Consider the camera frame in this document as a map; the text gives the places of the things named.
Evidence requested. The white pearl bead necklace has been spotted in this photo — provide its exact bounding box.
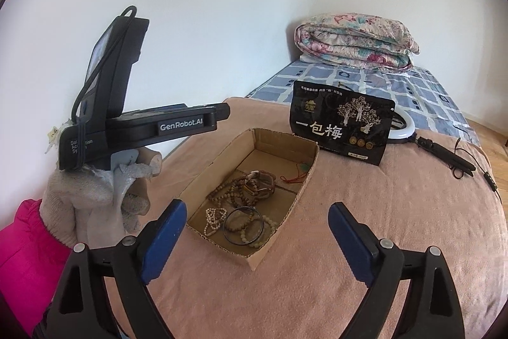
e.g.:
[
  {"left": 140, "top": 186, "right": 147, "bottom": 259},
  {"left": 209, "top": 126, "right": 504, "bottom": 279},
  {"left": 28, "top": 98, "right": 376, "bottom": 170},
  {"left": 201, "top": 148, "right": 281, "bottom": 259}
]
[{"left": 202, "top": 206, "right": 228, "bottom": 239}]

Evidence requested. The pale jade bead bracelet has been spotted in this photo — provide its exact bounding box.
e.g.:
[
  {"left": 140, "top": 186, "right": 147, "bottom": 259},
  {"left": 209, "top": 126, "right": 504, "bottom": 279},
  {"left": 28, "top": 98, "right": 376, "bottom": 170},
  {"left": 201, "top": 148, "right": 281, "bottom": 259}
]
[{"left": 244, "top": 214, "right": 279, "bottom": 249}]

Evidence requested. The brown leather strap watch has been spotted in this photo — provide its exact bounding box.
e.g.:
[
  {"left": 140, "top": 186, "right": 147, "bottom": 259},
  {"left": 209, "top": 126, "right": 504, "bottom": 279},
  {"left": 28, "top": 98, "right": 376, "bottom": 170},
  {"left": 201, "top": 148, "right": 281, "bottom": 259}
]
[{"left": 243, "top": 170, "right": 276, "bottom": 200}]

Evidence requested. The black folded tripod stand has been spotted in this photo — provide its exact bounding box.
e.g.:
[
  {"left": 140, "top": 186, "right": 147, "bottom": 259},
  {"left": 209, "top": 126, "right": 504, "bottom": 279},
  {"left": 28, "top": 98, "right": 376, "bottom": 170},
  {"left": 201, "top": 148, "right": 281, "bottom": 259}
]
[{"left": 414, "top": 136, "right": 476, "bottom": 176}]

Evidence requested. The black thin bangle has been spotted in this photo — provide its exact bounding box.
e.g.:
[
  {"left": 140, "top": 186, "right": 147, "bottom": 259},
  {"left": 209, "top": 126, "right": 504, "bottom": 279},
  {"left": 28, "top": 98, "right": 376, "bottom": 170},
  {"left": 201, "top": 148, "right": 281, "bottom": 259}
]
[{"left": 222, "top": 206, "right": 265, "bottom": 246}]

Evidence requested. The white ring light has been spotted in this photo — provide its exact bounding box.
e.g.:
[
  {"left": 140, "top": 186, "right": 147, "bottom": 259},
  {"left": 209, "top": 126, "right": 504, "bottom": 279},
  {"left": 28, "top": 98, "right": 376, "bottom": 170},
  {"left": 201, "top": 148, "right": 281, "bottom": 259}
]
[{"left": 387, "top": 107, "right": 416, "bottom": 144}]

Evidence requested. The left hand grey glove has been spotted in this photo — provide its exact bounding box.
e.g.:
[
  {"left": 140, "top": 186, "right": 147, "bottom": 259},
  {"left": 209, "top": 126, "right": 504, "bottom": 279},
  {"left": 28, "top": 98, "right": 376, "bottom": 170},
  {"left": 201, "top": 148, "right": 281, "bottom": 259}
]
[{"left": 40, "top": 147, "right": 163, "bottom": 249}]

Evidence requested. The cardboard jewelry box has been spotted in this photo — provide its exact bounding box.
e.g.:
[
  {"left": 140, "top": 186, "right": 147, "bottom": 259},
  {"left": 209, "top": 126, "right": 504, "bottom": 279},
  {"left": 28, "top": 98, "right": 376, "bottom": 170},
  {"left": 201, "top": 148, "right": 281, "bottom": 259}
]
[{"left": 180, "top": 128, "right": 318, "bottom": 269}]

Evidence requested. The brown wooden bead necklace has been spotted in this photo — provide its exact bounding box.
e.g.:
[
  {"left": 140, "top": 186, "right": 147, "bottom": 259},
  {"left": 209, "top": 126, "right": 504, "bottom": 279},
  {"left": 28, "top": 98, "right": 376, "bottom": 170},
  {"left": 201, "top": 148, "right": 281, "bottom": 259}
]
[{"left": 206, "top": 175, "right": 255, "bottom": 213}]

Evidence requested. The blue checked bed sheet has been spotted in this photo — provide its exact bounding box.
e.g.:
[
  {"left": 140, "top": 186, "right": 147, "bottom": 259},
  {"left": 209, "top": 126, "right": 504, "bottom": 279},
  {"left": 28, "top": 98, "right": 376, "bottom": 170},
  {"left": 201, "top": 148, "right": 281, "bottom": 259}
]
[{"left": 248, "top": 60, "right": 480, "bottom": 146}]

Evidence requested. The pink left sleeve forearm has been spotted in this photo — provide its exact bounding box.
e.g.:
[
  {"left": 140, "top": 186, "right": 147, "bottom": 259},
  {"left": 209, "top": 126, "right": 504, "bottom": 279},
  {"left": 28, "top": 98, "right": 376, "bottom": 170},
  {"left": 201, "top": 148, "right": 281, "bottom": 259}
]
[{"left": 1, "top": 200, "right": 70, "bottom": 335}]

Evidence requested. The black snack bag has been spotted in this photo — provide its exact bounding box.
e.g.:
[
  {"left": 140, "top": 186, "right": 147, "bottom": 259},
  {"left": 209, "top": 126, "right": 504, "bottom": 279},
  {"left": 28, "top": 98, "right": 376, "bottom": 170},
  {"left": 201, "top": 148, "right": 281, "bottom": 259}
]
[{"left": 289, "top": 81, "right": 395, "bottom": 165}]

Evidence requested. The folded floral quilt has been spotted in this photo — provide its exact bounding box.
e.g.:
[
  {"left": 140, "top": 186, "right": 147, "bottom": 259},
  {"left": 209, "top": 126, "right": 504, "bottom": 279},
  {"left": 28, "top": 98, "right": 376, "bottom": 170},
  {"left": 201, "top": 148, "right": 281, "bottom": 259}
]
[{"left": 294, "top": 13, "right": 420, "bottom": 72}]

